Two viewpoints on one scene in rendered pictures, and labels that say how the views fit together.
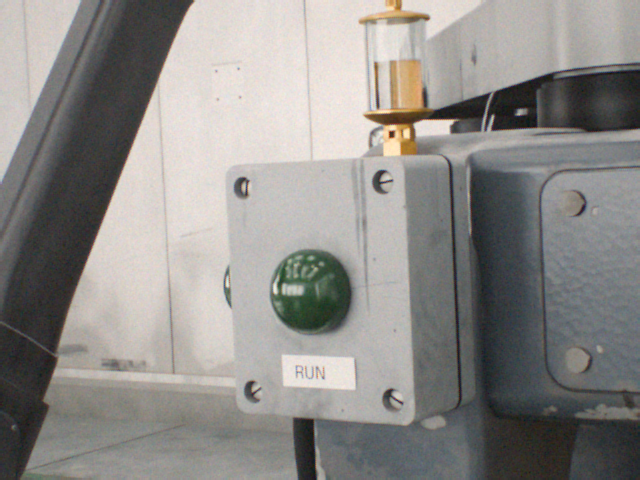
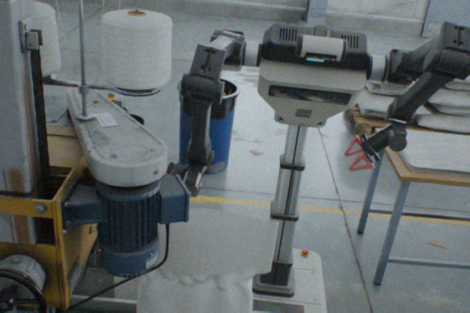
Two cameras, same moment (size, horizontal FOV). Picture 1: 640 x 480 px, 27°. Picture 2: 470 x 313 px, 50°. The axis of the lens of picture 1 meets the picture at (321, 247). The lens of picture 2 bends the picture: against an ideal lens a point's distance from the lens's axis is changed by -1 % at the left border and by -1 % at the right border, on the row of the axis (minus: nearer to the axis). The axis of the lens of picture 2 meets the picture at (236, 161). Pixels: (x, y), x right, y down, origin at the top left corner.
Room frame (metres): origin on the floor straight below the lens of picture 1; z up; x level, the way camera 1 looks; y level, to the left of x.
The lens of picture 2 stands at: (1.98, -0.55, 1.95)
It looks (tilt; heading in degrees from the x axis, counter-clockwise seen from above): 28 degrees down; 145
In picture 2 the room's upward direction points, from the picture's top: 6 degrees clockwise
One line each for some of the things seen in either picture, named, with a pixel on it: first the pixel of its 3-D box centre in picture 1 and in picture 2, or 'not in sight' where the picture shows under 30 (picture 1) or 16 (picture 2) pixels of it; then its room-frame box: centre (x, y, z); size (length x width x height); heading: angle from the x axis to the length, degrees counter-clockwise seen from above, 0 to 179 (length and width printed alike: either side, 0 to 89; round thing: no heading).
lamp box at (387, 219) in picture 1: (350, 284); (111, 109); (0.47, -0.01, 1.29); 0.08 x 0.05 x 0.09; 56
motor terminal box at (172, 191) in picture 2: not in sight; (169, 203); (1.00, -0.06, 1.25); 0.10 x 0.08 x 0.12; 171
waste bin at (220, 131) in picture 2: not in sight; (205, 126); (-1.17, 1.34, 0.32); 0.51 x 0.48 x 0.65; 146
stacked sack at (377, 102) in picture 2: not in sight; (390, 101); (-1.03, 3.28, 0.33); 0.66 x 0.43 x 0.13; 56
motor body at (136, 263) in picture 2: not in sight; (128, 222); (0.99, -0.16, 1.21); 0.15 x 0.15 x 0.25
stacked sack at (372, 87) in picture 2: not in sight; (383, 81); (-1.26, 3.39, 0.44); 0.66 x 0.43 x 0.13; 146
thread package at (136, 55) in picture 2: not in sight; (136, 48); (0.86, -0.09, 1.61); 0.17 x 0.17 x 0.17
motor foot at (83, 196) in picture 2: not in sight; (89, 205); (0.97, -0.25, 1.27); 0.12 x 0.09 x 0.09; 146
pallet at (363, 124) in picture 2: not in sight; (408, 119); (-1.05, 3.67, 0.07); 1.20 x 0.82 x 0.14; 54
